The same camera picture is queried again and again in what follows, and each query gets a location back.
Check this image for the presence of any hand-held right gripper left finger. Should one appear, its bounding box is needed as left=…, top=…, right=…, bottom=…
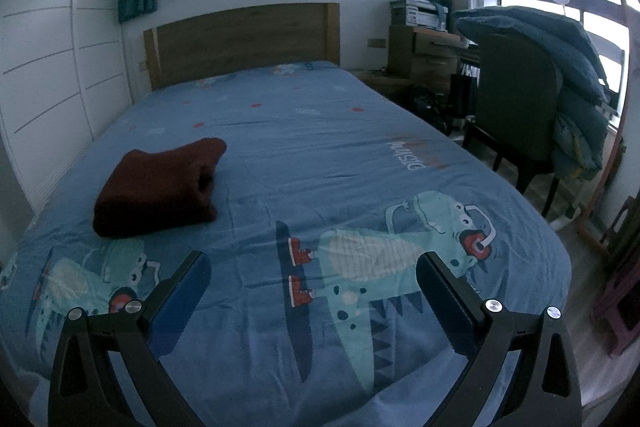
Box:
left=47, top=250, right=212, bottom=427

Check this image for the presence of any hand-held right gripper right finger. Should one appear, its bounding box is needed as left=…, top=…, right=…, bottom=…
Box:
left=415, top=251, right=583, bottom=427

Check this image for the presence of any maroon sweater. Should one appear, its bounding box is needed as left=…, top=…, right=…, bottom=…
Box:
left=93, top=137, right=228, bottom=239

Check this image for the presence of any pink stool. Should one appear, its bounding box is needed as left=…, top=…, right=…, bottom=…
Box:
left=592, top=277, right=640, bottom=355

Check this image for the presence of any blue dinosaur print bed sheet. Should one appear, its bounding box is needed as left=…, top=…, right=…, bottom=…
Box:
left=0, top=61, right=572, bottom=427

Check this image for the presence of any dark chair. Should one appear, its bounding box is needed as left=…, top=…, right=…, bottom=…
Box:
left=462, top=32, right=566, bottom=215

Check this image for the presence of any wooden nightstand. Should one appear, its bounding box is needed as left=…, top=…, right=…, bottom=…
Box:
left=350, top=69, right=416, bottom=96

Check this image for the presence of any wooden desk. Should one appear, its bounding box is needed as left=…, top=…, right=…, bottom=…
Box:
left=387, top=26, right=481, bottom=84

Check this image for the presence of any blue quilt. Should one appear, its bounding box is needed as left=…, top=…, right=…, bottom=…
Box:
left=452, top=6, right=613, bottom=180

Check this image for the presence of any wooden headboard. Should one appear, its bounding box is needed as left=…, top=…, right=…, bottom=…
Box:
left=143, top=3, right=341, bottom=90

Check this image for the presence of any white wardrobe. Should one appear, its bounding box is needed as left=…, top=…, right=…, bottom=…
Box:
left=0, top=0, right=133, bottom=208

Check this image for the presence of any white printer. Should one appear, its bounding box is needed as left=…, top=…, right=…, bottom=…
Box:
left=390, top=0, right=448, bottom=30

